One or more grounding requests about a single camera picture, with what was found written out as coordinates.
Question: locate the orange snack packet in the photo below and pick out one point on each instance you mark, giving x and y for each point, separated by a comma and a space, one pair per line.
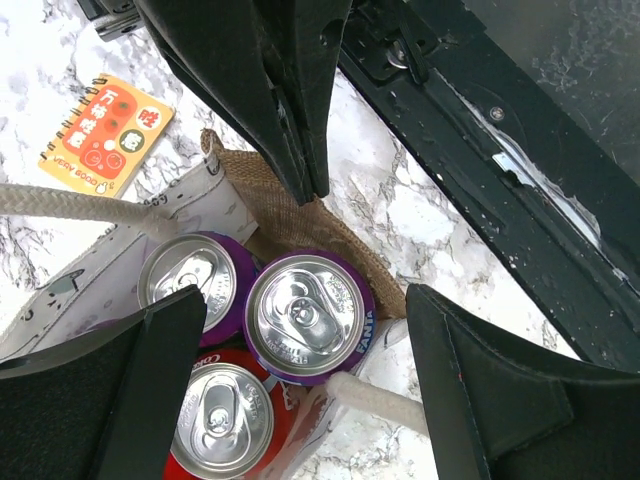
103, 143

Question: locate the purple fanta can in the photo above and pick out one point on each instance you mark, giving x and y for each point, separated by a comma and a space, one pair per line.
220, 267
308, 315

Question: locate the purple fanta can front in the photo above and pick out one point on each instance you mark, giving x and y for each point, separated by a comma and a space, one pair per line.
308, 315

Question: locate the red cola can front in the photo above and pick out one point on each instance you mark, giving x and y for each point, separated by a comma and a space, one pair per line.
234, 420

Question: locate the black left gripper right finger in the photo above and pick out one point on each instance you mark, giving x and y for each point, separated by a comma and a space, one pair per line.
500, 407

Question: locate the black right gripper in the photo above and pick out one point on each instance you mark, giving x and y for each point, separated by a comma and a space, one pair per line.
217, 48

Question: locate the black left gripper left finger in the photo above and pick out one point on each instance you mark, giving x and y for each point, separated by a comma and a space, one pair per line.
105, 404

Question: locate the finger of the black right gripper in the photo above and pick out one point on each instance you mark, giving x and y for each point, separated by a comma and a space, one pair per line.
298, 44

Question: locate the black base frame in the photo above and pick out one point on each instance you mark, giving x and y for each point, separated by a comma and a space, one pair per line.
552, 206

